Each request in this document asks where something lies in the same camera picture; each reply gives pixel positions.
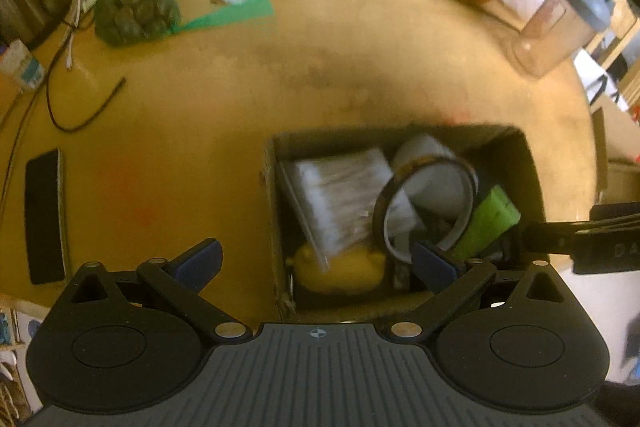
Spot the green cream tube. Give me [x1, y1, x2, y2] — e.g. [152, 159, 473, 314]
[448, 185, 521, 261]

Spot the white supplement jar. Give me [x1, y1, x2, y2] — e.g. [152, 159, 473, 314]
[392, 133, 471, 219]

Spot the dark tape roll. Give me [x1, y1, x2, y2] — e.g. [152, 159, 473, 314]
[372, 155, 478, 265]

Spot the bag of cotton swabs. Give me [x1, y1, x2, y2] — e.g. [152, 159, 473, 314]
[278, 147, 394, 270]

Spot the yellow object in box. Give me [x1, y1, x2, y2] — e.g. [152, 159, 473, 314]
[286, 244, 386, 296]

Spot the cardboard box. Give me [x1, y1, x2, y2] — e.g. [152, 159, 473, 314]
[265, 124, 544, 323]

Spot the black phone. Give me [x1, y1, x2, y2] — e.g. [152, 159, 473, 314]
[24, 148, 66, 285]

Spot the small pill bottle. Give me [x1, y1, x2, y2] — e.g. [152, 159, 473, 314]
[1, 39, 44, 91]

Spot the black audio cable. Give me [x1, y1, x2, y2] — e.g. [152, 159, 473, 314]
[44, 41, 127, 134]

